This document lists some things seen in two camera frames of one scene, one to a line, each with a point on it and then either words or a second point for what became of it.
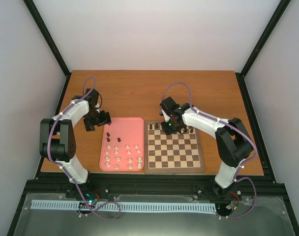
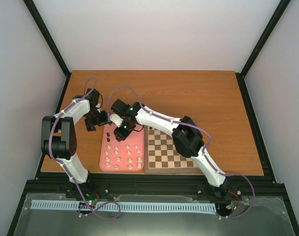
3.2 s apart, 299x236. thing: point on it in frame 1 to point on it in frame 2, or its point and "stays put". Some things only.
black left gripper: x=104 y=121 stays put
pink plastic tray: x=122 y=147 stays put
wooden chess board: x=175 y=153 stays put
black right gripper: x=167 y=131 to x=122 y=135
